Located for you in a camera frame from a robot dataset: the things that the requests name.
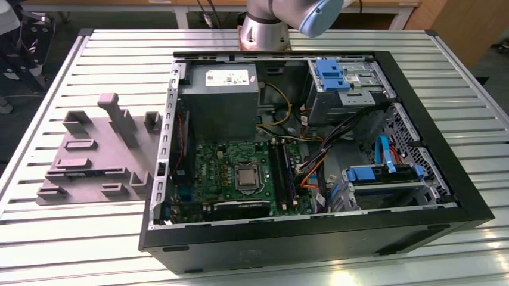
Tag RAM stick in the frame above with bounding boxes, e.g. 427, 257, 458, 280
278, 142, 298, 206
65, 169, 124, 177

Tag black RAM slot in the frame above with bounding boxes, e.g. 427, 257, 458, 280
268, 139, 288, 209

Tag grey parts rack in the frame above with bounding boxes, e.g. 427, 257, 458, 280
35, 92, 164, 207

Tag wooden desk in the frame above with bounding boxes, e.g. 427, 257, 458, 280
18, 0, 422, 30

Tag grey power supply unit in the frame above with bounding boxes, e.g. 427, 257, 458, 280
177, 64, 262, 142

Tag green motherboard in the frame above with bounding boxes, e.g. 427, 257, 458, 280
169, 139, 319, 223

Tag silver CPU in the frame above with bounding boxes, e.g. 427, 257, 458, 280
236, 169, 259, 187

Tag CPU socket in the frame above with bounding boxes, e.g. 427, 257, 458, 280
232, 162, 266, 194

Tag blue drive bay latch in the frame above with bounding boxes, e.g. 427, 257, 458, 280
314, 60, 351, 92

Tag black graphics card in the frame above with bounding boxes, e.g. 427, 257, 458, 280
202, 198, 272, 222

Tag metal optical drive cage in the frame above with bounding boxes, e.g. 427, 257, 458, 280
306, 58, 397, 126

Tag hard disk in blue carrier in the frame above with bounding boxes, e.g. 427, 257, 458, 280
344, 165, 425, 182

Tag black PC case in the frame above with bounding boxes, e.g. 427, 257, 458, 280
136, 49, 495, 274

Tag wooden cabinet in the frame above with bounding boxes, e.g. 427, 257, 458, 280
405, 0, 509, 72

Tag metal disk bay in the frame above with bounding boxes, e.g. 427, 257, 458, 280
340, 166, 458, 212

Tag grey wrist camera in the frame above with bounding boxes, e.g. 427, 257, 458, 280
0, 0, 21, 34

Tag black hanging cable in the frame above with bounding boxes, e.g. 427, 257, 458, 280
195, 0, 220, 30

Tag yellow wires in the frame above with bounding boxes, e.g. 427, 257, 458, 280
256, 82, 294, 128

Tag black wire bundle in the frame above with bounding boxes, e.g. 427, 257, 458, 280
302, 101, 394, 173

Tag orange and red wires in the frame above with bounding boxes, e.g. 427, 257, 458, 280
299, 166, 331, 190

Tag blue flat data wire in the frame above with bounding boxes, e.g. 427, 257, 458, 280
375, 135, 398, 173

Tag red flat data wire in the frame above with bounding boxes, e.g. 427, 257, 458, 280
389, 144, 405, 166

